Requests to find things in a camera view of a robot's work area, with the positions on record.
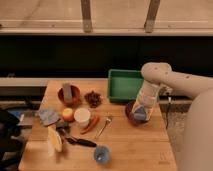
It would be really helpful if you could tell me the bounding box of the black chair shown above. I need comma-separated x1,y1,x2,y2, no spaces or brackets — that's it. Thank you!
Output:
0,108,23,171

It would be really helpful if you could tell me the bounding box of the yellow banana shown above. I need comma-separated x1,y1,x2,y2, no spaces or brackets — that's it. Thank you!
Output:
48,127,62,152

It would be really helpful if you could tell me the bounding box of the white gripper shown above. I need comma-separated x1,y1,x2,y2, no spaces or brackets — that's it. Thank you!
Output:
132,81,160,120

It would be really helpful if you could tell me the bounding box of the green plastic tray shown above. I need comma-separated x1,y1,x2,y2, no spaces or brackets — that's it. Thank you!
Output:
107,69,144,103

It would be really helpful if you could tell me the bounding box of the black handled utensil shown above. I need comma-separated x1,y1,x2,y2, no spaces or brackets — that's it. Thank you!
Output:
58,129,97,147

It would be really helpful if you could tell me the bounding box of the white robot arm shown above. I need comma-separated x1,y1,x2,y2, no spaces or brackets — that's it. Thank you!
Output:
131,62,213,171

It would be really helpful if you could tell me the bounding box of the grey rectangular block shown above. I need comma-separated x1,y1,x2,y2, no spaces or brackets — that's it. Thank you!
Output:
62,83,72,103

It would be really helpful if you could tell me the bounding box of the orange red carrot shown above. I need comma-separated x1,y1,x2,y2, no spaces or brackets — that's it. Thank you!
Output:
80,115,100,134

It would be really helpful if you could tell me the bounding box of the white round cup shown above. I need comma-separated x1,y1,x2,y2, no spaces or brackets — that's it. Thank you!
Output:
74,108,91,128

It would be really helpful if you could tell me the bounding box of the grey blue cloth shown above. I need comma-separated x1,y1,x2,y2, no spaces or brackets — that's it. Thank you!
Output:
38,108,60,126

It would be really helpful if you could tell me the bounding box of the red yellow apple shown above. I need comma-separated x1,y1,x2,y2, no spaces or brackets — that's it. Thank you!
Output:
62,108,74,122

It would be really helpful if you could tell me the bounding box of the purple bowl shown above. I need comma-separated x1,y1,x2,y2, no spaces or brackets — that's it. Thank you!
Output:
125,101,149,126

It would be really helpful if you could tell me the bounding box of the light blue sponge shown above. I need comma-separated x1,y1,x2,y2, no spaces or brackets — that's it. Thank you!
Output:
133,106,147,121

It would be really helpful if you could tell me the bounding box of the small blue bowl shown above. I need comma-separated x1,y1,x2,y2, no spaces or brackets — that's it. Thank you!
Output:
93,146,110,164

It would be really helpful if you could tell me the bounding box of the brown clay bowl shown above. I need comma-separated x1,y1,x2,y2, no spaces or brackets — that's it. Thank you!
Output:
58,85,81,106

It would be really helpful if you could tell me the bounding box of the dark red grape bunch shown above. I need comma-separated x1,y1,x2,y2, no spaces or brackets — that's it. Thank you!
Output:
84,91,101,108

